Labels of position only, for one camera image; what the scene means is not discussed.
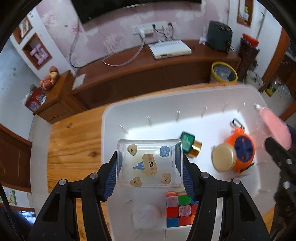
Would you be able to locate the oil bottle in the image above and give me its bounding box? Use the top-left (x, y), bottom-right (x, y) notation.
top-left (265, 79), bottom-right (280, 96)

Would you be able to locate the black air fryer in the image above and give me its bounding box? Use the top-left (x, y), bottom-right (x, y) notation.
top-left (207, 21), bottom-right (233, 53)

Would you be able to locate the yellow rim trash bin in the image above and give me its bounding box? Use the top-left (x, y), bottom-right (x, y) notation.
top-left (209, 61), bottom-right (238, 83)

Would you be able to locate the white set-top box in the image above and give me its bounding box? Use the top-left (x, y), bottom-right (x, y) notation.
top-left (148, 40), bottom-right (192, 60)

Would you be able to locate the orange blue reel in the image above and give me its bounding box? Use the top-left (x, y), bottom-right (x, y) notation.
top-left (225, 118), bottom-right (255, 174)

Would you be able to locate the black tv cable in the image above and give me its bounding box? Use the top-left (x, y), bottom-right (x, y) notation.
top-left (69, 19), bottom-right (105, 69)

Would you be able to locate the pink oval case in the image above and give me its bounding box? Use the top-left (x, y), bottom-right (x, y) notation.
top-left (254, 103), bottom-right (292, 150)

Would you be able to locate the brown tv cabinet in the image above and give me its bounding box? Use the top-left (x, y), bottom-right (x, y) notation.
top-left (71, 40), bottom-right (241, 109)

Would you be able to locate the framed photo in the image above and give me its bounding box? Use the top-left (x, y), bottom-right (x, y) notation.
top-left (18, 17), bottom-right (31, 38)

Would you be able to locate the wooden side cabinet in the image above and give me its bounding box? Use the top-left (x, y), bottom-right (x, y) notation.
top-left (33, 70), bottom-right (87, 124)

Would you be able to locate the white bucket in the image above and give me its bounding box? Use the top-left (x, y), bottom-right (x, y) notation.
top-left (244, 70), bottom-right (263, 89)

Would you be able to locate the dark stand red lid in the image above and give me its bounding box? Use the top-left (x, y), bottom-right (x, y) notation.
top-left (236, 34), bottom-right (260, 82)

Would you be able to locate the black flat television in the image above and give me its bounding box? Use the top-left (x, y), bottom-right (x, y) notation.
top-left (70, 1), bottom-right (203, 25)

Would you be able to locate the white power strip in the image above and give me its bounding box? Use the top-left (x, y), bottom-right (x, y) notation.
top-left (132, 21), bottom-right (169, 35)

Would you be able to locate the plush fruit toy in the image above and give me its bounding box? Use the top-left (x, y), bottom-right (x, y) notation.
top-left (39, 66), bottom-right (60, 90)

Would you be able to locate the white paper on cabinet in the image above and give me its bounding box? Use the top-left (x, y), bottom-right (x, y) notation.
top-left (72, 74), bottom-right (86, 90)

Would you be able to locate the red snack bag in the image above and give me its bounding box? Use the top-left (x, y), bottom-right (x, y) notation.
top-left (24, 88), bottom-right (47, 112)

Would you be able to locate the clear sticker plastic box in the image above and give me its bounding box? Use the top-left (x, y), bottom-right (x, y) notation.
top-left (116, 140), bottom-right (183, 188)

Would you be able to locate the white charging cable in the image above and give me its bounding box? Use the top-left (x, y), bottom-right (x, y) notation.
top-left (102, 29), bottom-right (147, 67)

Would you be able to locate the gold round compact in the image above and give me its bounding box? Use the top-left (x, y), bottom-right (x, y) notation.
top-left (211, 143), bottom-right (237, 172)

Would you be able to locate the colourful rubiks cube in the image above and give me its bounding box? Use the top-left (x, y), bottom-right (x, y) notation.
top-left (166, 191), bottom-right (199, 228)

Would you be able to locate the green gold perfume bottle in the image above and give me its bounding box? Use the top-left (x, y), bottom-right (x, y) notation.
top-left (180, 132), bottom-right (202, 158)

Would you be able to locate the wooden table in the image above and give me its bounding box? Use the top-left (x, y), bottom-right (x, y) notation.
top-left (47, 82), bottom-right (276, 241)

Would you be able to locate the white plastic storage bin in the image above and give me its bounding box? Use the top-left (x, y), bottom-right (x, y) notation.
top-left (101, 85), bottom-right (279, 240)

